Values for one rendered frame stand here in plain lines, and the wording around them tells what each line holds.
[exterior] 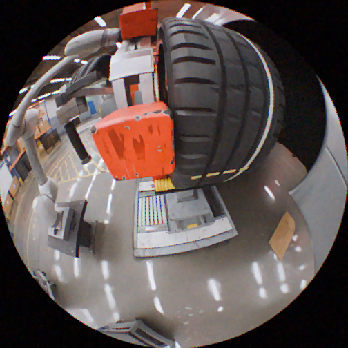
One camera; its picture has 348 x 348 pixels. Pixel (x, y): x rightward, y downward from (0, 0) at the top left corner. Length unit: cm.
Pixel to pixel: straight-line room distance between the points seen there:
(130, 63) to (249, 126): 19
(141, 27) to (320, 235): 57
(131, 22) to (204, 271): 119
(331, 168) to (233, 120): 25
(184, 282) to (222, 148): 90
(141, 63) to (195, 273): 102
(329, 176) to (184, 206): 76
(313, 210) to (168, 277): 88
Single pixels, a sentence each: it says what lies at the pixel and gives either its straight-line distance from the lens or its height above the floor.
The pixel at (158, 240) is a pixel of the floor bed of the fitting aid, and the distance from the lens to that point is 84.
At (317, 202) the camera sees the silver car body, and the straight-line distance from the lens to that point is 32.
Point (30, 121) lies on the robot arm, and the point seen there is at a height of 106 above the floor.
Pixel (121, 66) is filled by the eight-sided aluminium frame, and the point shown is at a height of 95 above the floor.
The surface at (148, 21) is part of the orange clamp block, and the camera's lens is 30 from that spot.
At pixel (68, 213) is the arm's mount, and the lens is 103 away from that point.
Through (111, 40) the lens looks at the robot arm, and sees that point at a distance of 52.
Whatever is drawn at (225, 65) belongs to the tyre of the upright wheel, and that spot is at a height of 94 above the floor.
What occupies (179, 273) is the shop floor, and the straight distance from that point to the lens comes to 91.
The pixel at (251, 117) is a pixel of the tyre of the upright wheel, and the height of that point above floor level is 88.
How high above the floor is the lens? 90
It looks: 45 degrees down
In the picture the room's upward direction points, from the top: 3 degrees counter-clockwise
